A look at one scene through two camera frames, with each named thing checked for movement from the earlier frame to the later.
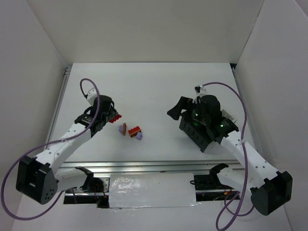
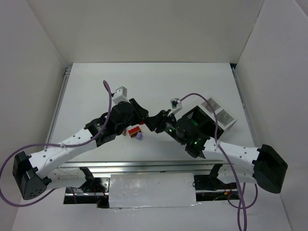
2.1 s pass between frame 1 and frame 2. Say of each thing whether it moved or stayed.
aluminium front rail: stayed
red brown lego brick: stayed
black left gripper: moved
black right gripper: moved
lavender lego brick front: stayed
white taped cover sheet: stayed
